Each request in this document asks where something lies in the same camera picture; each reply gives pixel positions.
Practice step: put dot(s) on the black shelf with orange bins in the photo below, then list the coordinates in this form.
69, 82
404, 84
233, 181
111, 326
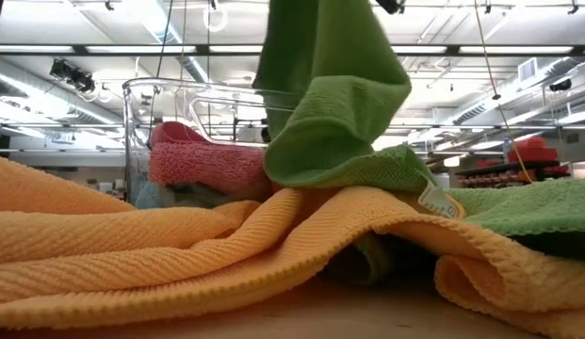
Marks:
508, 172

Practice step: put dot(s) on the black track spotlight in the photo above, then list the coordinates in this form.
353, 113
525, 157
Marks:
488, 7
109, 4

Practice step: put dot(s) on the dark ceiling fixture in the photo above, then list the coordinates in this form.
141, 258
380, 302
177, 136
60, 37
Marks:
560, 85

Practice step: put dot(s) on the red object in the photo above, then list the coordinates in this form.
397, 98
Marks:
532, 150

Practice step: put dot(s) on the pink microfiber towel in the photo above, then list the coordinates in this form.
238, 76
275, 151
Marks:
207, 165

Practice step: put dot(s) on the black ceiling-hung equipment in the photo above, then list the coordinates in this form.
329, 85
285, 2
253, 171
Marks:
73, 75

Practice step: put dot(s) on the grey cabinet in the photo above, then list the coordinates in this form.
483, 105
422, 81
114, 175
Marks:
583, 169

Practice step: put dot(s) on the white ceiling vent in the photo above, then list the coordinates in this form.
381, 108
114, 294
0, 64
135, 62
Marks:
527, 69

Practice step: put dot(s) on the clear plastic bin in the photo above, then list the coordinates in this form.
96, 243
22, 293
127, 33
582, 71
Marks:
132, 117

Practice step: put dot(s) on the blue microfiber towel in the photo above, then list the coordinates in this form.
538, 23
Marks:
153, 195

